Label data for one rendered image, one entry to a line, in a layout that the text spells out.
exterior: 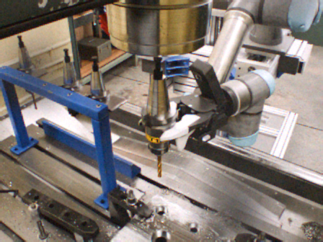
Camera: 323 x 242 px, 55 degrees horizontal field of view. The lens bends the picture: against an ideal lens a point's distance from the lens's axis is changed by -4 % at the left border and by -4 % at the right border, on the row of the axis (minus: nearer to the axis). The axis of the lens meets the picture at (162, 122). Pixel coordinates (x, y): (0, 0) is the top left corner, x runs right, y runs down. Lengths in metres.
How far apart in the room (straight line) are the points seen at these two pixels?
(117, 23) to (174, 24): 0.08
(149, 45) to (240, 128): 0.43
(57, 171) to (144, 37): 0.79
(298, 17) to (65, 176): 0.87
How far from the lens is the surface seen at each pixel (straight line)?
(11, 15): 0.19
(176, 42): 0.45
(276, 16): 1.01
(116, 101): 0.87
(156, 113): 0.57
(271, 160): 1.38
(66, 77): 0.95
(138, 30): 0.45
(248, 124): 0.81
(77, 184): 1.09
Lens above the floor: 1.65
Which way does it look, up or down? 34 degrees down
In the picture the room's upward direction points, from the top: straight up
